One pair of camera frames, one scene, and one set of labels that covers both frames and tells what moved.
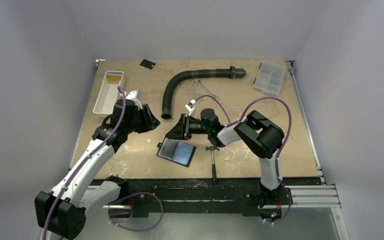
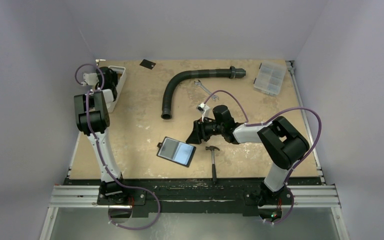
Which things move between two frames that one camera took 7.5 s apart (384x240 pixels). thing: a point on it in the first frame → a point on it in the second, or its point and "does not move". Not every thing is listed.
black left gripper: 150,122 → 114,76
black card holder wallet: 176,151 does not move
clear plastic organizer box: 270,77 does not move
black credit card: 147,64 does not move
